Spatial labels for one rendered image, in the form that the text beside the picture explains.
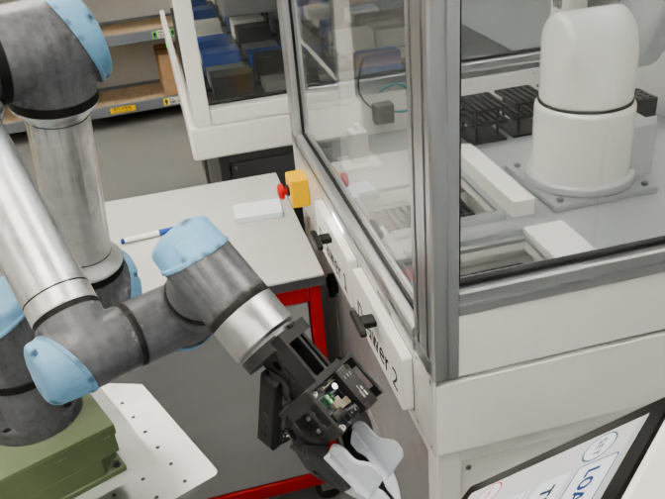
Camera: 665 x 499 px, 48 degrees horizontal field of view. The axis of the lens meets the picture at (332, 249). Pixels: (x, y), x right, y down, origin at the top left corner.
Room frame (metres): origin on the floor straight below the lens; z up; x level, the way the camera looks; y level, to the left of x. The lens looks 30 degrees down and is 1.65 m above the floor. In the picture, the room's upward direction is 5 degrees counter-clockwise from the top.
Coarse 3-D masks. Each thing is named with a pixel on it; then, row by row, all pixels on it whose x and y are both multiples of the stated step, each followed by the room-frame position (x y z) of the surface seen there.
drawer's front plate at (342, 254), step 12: (324, 204) 1.48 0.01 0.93; (324, 216) 1.42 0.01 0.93; (324, 228) 1.43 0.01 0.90; (336, 228) 1.36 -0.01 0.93; (336, 240) 1.32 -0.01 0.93; (324, 252) 1.46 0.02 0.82; (336, 252) 1.32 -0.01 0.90; (348, 252) 1.26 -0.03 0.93; (348, 264) 1.23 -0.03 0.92; (336, 276) 1.34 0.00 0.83; (348, 276) 1.23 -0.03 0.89; (348, 288) 1.24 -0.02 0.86; (348, 300) 1.25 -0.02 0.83
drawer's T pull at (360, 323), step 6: (354, 312) 1.08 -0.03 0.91; (354, 318) 1.06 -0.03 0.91; (360, 318) 1.06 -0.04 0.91; (366, 318) 1.06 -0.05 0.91; (372, 318) 1.06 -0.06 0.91; (354, 324) 1.05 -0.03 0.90; (360, 324) 1.04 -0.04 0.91; (366, 324) 1.04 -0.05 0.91; (372, 324) 1.04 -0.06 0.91; (360, 330) 1.02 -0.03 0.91; (360, 336) 1.02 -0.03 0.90; (366, 336) 1.02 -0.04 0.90
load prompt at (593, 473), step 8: (608, 456) 0.46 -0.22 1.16; (616, 456) 0.45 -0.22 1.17; (592, 464) 0.47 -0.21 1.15; (600, 464) 0.46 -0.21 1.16; (608, 464) 0.45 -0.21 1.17; (576, 472) 0.47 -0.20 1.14; (584, 472) 0.46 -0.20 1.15; (592, 472) 0.45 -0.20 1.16; (600, 472) 0.44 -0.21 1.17; (608, 472) 0.43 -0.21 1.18; (576, 480) 0.46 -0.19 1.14; (584, 480) 0.45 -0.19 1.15; (592, 480) 0.44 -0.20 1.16; (600, 480) 0.43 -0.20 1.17; (568, 488) 0.45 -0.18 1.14; (576, 488) 0.44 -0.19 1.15; (584, 488) 0.43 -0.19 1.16; (592, 488) 0.42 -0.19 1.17; (568, 496) 0.44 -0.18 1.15; (576, 496) 0.43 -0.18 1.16; (584, 496) 0.42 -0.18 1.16; (592, 496) 0.41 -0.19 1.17
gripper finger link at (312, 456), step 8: (296, 440) 0.57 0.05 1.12; (296, 448) 0.56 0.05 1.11; (304, 448) 0.56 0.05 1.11; (312, 448) 0.56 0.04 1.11; (320, 448) 0.56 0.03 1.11; (304, 456) 0.55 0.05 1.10; (312, 456) 0.55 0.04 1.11; (320, 456) 0.55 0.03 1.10; (304, 464) 0.55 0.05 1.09; (312, 464) 0.54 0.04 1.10; (320, 464) 0.55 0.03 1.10; (328, 464) 0.55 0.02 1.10; (312, 472) 0.55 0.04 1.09; (320, 472) 0.54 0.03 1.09; (328, 472) 0.54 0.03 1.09; (336, 472) 0.54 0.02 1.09; (328, 480) 0.54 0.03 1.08; (336, 480) 0.54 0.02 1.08; (344, 480) 0.54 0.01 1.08; (336, 488) 0.54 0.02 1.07; (344, 488) 0.54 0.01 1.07
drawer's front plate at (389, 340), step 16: (352, 272) 1.20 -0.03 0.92; (368, 288) 1.13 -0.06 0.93; (368, 304) 1.10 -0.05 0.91; (384, 320) 1.02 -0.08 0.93; (368, 336) 1.11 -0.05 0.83; (384, 336) 1.01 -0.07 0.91; (400, 336) 0.98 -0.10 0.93; (384, 352) 1.01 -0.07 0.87; (400, 352) 0.93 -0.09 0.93; (384, 368) 1.02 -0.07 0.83; (400, 368) 0.93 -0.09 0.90; (400, 384) 0.93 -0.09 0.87; (400, 400) 0.94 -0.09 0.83
